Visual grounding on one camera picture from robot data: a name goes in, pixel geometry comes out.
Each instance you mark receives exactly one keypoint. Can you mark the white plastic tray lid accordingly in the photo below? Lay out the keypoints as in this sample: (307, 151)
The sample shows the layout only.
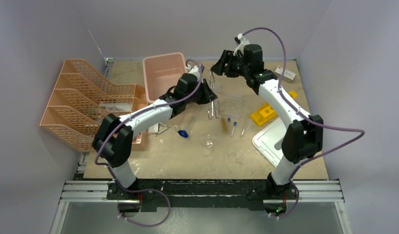
(267, 142)

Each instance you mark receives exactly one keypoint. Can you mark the orange compartment organizer tray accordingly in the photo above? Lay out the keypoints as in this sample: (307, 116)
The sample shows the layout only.
(139, 101)

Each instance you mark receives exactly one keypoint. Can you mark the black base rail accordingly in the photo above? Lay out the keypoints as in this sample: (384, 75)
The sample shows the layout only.
(250, 194)

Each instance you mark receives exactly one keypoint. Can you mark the metal crucible tongs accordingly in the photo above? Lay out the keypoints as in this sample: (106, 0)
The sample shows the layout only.
(214, 110)

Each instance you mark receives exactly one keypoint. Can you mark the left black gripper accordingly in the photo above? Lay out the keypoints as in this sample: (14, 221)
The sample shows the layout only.
(207, 95)

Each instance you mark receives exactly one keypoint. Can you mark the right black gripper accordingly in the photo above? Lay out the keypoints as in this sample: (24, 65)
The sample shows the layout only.
(228, 57)

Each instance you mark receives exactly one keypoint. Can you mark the orange mesh file rack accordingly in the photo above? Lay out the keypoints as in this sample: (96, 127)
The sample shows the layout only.
(74, 111)

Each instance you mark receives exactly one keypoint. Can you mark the pink plastic bin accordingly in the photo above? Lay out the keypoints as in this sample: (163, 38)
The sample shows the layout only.
(162, 72)

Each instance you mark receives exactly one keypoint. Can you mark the yellow test tube rack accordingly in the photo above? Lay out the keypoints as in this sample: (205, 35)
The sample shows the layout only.
(263, 114)

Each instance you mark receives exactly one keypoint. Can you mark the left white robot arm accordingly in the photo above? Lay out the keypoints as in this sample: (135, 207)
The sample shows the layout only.
(113, 140)

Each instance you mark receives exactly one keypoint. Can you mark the clear glass tube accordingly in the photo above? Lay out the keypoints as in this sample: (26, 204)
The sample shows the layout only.
(190, 123)

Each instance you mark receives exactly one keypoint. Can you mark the small white red box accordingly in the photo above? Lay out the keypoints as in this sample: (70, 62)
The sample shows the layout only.
(289, 76)

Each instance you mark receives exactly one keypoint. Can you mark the clear plastic tube rack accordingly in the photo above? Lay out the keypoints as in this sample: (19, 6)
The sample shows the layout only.
(233, 105)

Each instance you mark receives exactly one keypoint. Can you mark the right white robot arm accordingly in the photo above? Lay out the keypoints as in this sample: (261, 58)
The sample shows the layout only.
(280, 178)

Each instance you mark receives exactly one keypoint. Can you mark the small glass beaker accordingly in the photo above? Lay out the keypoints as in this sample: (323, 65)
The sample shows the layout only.
(208, 140)

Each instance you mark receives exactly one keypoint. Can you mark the blue clamp clip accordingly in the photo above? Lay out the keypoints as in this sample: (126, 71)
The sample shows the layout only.
(183, 133)

